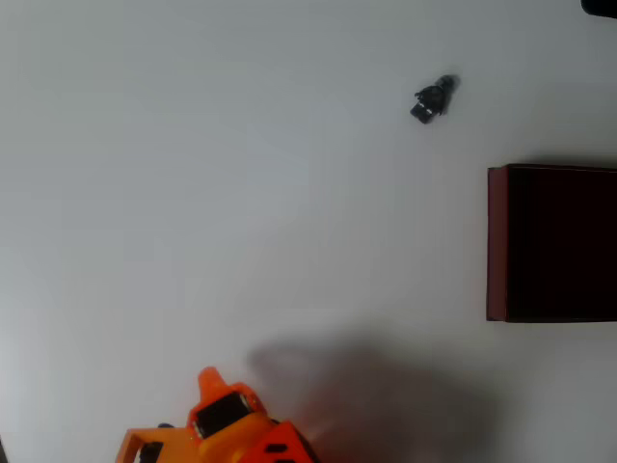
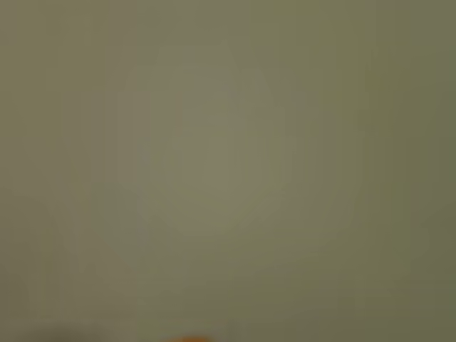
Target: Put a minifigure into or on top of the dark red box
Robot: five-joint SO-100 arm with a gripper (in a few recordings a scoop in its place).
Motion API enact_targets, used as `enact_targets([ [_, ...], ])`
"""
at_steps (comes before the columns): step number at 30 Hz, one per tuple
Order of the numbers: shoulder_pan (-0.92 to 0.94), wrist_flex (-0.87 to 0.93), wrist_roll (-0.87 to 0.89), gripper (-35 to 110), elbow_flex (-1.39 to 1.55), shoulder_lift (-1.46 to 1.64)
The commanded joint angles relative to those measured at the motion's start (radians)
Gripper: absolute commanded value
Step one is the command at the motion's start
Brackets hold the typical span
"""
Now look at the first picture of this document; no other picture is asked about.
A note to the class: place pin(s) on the small black toy figure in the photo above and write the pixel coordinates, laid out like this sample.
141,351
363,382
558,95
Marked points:
431,100

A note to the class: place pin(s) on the black object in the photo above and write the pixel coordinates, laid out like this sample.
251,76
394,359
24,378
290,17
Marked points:
601,7

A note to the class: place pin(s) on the dark red box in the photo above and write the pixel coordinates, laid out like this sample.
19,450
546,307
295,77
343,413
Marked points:
554,243

